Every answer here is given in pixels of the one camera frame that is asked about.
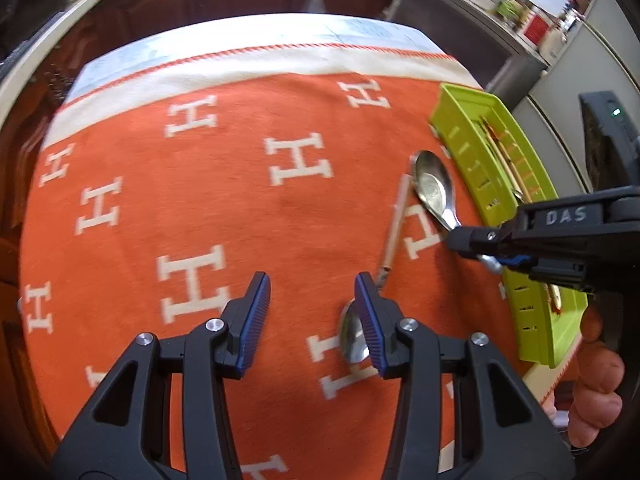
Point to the green plastic tray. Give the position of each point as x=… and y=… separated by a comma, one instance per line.
x=465, y=125

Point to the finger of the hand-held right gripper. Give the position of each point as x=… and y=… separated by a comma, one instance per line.
x=515, y=260
x=480, y=242

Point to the light blue table cover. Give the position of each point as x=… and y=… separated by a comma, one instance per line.
x=250, y=30

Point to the person's right hand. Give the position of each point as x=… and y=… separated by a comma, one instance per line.
x=597, y=375

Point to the grey refrigerator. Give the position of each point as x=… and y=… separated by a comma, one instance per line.
x=565, y=70

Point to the grey frosted door cabinet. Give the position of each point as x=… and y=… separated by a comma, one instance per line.
x=450, y=15

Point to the red and white box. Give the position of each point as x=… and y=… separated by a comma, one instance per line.
x=535, y=27

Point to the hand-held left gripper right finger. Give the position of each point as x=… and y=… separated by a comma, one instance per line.
x=370, y=325

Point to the orange printed blanket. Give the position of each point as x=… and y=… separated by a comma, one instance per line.
x=250, y=210

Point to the wide steel soup spoon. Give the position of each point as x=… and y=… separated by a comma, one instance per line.
x=432, y=185

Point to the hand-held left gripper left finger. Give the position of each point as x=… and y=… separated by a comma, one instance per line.
x=252, y=325

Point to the green label bottle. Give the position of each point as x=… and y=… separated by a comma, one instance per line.
x=510, y=7

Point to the ivory chopstick red striped end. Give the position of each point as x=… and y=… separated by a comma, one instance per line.
x=501, y=160

